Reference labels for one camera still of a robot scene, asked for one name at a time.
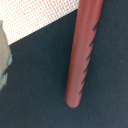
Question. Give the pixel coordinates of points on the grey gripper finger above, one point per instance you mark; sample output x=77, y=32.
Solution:
x=5, y=56

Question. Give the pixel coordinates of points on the brown sausage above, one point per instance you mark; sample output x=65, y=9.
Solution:
x=85, y=30

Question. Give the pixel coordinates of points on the woven white placemat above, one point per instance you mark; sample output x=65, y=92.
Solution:
x=23, y=17

